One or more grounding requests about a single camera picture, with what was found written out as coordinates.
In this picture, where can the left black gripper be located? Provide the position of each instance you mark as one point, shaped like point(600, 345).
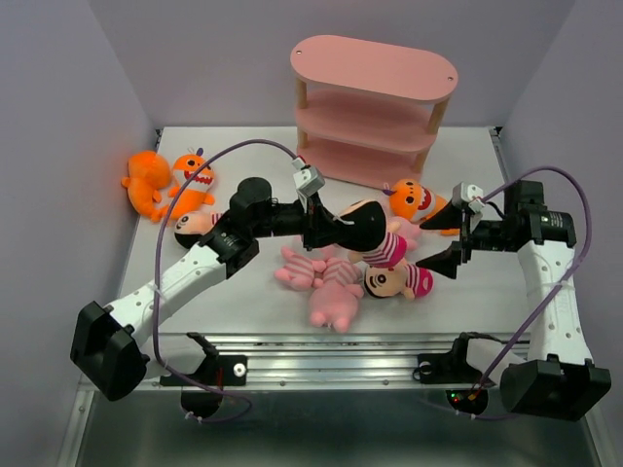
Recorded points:
point(321, 228)

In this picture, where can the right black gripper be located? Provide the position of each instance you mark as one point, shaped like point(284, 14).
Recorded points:
point(447, 261)

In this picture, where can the boy doll pink pants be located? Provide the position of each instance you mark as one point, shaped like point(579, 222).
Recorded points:
point(406, 279)
point(190, 227)
point(371, 239)

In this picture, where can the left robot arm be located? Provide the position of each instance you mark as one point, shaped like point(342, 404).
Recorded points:
point(107, 340)

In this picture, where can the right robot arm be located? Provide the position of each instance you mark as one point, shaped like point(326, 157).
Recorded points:
point(546, 368)

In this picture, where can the pink three-tier shelf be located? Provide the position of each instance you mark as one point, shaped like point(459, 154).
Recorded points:
point(367, 112)

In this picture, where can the pink striped plush upper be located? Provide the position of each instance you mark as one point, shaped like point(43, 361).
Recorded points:
point(405, 229)

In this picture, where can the pink striped plush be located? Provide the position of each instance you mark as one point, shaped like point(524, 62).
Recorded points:
point(335, 300)
point(405, 229)

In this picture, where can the orange shark plush right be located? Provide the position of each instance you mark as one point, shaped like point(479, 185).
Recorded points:
point(412, 202)

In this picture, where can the orange shark plush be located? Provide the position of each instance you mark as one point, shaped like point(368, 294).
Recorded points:
point(197, 193)
point(412, 202)

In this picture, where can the pink plush with face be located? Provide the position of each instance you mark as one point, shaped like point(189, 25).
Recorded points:
point(303, 270)

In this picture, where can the pink striped plush lower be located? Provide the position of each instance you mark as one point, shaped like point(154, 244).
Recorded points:
point(335, 300)

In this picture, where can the orange shark plush left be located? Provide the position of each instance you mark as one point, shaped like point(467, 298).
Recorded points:
point(197, 193)

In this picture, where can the plain orange plush toy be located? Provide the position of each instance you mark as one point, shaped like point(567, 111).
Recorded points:
point(148, 174)

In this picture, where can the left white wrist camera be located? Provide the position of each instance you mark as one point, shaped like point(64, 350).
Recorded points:
point(308, 180)

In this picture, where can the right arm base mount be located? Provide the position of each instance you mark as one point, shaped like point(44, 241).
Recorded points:
point(452, 368)

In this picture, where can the aluminium rail frame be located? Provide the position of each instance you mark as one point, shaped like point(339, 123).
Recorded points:
point(325, 399)

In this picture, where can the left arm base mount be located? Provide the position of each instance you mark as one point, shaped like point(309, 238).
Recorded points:
point(203, 392)

